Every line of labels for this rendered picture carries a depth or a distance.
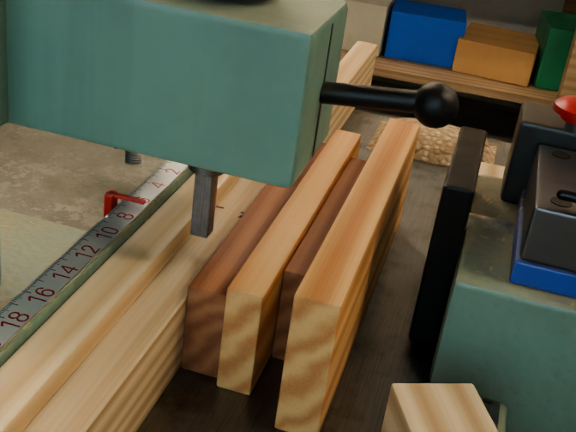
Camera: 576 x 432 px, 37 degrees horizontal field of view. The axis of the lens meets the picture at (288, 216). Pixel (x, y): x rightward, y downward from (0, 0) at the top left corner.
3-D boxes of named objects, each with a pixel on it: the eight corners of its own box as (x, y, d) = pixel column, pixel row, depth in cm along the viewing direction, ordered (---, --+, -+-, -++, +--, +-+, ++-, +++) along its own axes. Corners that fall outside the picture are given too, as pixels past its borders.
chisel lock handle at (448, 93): (451, 139, 37) (461, 94, 36) (304, 107, 38) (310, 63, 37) (456, 124, 39) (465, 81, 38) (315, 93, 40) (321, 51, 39)
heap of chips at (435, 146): (491, 177, 68) (497, 154, 67) (366, 148, 69) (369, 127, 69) (496, 146, 74) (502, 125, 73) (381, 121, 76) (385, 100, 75)
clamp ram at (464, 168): (552, 378, 44) (603, 221, 40) (407, 339, 45) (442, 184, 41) (553, 291, 52) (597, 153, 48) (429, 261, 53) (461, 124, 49)
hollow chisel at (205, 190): (207, 238, 43) (215, 146, 41) (189, 234, 43) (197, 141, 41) (213, 231, 44) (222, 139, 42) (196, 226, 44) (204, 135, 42)
